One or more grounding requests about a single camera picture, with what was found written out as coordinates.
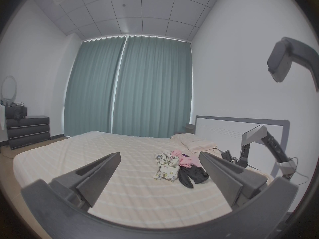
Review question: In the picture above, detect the black chest of drawers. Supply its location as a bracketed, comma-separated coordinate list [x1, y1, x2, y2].
[5, 106, 50, 151]

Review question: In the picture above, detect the pink garment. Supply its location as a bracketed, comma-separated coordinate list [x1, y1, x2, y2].
[171, 149, 201, 169]

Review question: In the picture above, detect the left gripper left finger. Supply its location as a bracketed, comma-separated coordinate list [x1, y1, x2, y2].
[51, 152, 122, 208]

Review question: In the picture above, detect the white printed garment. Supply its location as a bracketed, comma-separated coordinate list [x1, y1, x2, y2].
[153, 152, 180, 183]

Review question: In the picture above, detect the bed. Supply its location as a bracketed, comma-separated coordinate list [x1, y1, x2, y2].
[12, 116, 291, 230]

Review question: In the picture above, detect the cream pillow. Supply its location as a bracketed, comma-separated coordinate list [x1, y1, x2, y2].
[171, 133, 217, 154]

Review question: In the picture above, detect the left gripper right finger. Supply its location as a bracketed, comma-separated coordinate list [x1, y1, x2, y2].
[199, 151, 268, 211]

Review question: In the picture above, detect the dark grey draped cloth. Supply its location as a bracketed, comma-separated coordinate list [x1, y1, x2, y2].
[14, 107, 26, 120]

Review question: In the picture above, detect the round white mirror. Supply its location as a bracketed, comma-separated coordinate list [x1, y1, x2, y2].
[1, 75, 17, 106]

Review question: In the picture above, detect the blue-green curtain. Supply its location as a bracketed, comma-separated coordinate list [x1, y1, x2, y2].
[64, 37, 126, 137]
[112, 35, 193, 139]

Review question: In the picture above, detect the black T-shirt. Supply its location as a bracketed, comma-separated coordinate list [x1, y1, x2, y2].
[177, 166, 209, 189]

